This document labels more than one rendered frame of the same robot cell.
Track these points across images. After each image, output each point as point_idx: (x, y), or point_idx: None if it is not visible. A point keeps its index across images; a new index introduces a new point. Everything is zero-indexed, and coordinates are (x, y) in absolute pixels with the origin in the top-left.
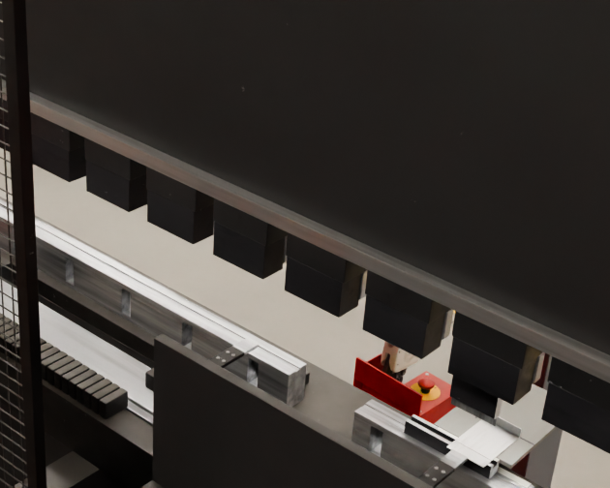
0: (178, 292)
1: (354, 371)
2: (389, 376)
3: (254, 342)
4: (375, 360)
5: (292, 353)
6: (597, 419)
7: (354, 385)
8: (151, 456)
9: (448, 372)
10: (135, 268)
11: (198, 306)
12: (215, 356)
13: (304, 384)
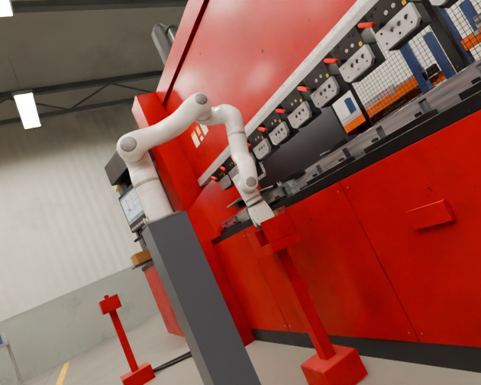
0: (369, 152)
1: (288, 212)
2: (274, 210)
3: (321, 153)
4: (276, 218)
5: (311, 184)
6: None
7: (291, 221)
8: None
9: (263, 160)
10: (404, 133)
11: (346, 143)
12: (336, 147)
13: (309, 179)
